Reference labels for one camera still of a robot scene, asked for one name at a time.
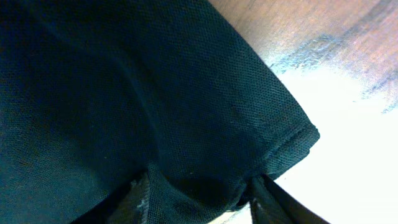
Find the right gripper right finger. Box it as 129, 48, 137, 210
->
249, 175, 328, 224

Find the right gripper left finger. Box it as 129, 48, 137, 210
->
72, 172, 149, 224

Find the black polo shirt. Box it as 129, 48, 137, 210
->
1, 0, 320, 223

